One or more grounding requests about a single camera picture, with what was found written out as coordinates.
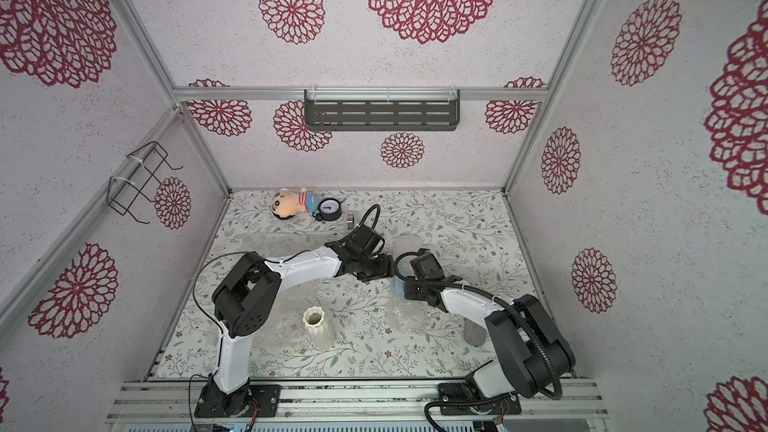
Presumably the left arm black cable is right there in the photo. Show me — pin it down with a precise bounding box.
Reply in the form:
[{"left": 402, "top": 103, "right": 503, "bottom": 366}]
[{"left": 187, "top": 203, "right": 383, "bottom": 432}]

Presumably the aluminium rail base frame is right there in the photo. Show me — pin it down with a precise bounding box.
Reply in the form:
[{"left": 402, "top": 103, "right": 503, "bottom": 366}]
[{"left": 105, "top": 377, "right": 609, "bottom": 431}]

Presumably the blue ribbed vase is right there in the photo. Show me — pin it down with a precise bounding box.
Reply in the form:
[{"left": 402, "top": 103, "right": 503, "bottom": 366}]
[{"left": 391, "top": 278, "right": 405, "bottom": 302}]

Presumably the cream ribbed vase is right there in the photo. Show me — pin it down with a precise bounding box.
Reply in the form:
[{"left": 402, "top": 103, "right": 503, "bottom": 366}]
[{"left": 302, "top": 306, "right": 335, "bottom": 351}]

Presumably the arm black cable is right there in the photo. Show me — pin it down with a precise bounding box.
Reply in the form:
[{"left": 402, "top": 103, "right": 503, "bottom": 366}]
[
  {"left": 392, "top": 250, "right": 565, "bottom": 432},
  {"left": 187, "top": 203, "right": 383, "bottom": 432}
]

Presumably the plush boy doll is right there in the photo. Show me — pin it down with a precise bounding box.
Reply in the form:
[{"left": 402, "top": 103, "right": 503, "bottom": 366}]
[{"left": 271, "top": 187, "right": 322, "bottom": 220}]

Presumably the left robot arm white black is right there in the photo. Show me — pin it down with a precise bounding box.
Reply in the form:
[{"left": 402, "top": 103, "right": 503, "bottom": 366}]
[{"left": 212, "top": 225, "right": 394, "bottom": 395}]

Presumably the black wire wall rack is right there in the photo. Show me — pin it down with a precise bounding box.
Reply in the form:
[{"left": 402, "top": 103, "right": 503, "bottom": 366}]
[{"left": 105, "top": 141, "right": 182, "bottom": 225}]

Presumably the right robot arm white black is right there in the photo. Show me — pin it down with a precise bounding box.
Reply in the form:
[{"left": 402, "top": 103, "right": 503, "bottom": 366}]
[{"left": 393, "top": 249, "right": 575, "bottom": 400}]

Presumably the black alarm clock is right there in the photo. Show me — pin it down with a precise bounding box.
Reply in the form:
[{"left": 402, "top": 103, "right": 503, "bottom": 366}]
[{"left": 313, "top": 198, "right": 343, "bottom": 222}]

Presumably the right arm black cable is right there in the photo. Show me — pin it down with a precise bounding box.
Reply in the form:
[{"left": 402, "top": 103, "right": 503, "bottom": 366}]
[{"left": 392, "top": 250, "right": 565, "bottom": 432}]

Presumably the dark grey wall shelf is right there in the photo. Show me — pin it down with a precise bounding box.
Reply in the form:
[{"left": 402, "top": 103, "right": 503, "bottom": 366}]
[{"left": 303, "top": 89, "right": 461, "bottom": 132}]

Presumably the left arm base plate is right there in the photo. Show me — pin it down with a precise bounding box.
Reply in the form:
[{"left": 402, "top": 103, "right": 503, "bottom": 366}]
[{"left": 193, "top": 376, "right": 282, "bottom": 418}]

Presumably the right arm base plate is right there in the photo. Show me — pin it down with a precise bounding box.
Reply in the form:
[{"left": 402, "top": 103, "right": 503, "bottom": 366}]
[{"left": 438, "top": 382, "right": 522, "bottom": 416}]

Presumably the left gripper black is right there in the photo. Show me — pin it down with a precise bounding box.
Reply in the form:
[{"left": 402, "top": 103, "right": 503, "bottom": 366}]
[{"left": 358, "top": 253, "right": 401, "bottom": 284}]

